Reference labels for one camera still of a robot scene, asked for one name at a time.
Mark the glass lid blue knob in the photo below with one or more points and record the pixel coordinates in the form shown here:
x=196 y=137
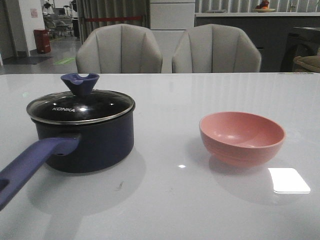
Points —
x=82 y=104

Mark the pink bowl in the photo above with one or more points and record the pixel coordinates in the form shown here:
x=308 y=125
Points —
x=241 y=139

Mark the dark blue saucepan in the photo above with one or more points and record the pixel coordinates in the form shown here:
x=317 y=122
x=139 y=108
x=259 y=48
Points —
x=73 y=149

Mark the left beige chair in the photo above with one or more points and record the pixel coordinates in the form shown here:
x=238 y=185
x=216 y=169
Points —
x=120 y=49

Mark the beige chair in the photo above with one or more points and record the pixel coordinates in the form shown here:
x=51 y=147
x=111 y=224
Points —
x=120 y=49
x=215 y=48

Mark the right beige chair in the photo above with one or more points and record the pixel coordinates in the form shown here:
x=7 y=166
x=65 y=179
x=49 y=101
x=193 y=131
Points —
x=215 y=48

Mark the white cabinet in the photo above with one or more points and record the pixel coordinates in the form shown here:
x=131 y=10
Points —
x=168 y=20

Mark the red trash bin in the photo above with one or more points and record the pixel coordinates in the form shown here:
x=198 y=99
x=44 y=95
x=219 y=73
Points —
x=42 y=41

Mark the dark counter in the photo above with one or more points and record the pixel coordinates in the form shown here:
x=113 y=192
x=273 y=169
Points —
x=279 y=36

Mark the fruit plate on counter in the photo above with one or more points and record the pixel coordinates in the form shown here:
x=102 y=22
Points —
x=264 y=7

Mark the olive cushion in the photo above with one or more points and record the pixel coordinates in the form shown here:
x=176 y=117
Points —
x=307 y=64

